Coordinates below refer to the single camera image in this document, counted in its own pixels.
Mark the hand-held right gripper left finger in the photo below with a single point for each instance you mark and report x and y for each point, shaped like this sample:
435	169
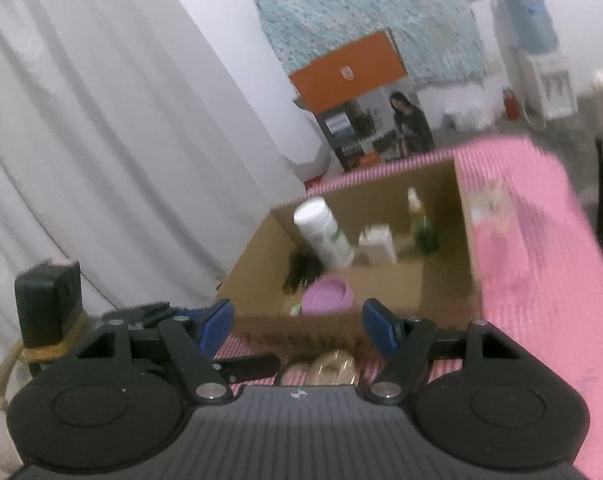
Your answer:
217	325

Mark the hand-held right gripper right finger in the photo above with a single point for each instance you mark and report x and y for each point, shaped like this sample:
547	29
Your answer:
379	325

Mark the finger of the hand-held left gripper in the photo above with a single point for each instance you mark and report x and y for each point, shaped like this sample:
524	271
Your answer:
146	311

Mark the brown cardboard box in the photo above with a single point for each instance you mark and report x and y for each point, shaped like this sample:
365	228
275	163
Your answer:
381	285

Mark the purple bowl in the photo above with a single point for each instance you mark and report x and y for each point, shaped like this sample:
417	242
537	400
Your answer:
329	296

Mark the small white box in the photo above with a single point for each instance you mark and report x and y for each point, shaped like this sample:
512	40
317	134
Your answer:
379	246

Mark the black plastic item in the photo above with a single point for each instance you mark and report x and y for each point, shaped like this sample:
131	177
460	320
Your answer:
301	270

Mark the green bottle white cap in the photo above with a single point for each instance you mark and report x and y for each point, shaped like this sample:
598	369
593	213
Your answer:
425	237

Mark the white bottle green label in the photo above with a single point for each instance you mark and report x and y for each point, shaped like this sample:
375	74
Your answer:
324	235

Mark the pink striped blanket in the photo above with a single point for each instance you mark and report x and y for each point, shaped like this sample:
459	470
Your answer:
531	285

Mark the red item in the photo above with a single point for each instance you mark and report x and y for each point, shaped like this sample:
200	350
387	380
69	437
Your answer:
315	180

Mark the white curtain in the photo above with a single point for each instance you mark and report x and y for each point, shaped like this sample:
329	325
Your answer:
106	135

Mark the white plastic bag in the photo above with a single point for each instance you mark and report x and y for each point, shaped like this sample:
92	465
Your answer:
464	116

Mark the orange printed appliance box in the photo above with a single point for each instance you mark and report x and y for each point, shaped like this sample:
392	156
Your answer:
351	75

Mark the red canister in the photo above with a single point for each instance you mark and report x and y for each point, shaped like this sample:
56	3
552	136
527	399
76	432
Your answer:
511	105

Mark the white water dispenser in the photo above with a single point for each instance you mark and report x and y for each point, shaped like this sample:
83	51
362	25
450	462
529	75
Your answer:
544	85

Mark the blue water bottle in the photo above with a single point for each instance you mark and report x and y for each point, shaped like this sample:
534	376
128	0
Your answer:
526	15

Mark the blue patterned wall cloth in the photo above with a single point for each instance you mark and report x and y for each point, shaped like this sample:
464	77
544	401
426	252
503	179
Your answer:
356	5

